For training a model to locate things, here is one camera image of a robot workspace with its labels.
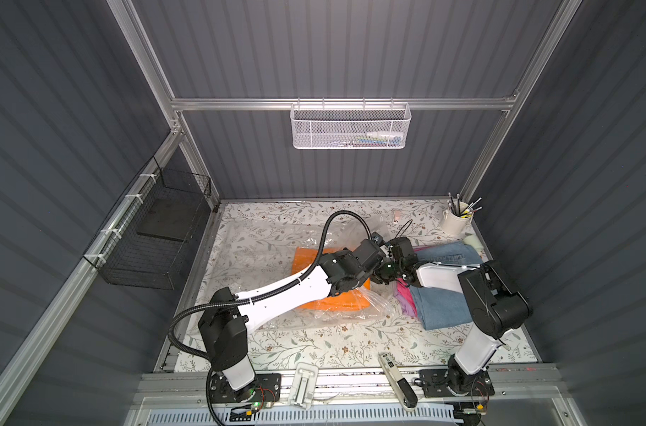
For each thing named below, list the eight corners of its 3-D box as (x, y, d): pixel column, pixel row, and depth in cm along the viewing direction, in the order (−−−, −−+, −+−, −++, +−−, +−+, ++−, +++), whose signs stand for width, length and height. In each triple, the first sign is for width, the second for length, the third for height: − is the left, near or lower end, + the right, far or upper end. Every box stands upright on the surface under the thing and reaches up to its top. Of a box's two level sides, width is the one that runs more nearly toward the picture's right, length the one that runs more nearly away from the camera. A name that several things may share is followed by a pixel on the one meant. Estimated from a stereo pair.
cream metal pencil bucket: (441, 235, 111) (451, 217, 101) (435, 220, 116) (445, 201, 107) (463, 235, 111) (475, 216, 101) (457, 220, 116) (468, 201, 107)
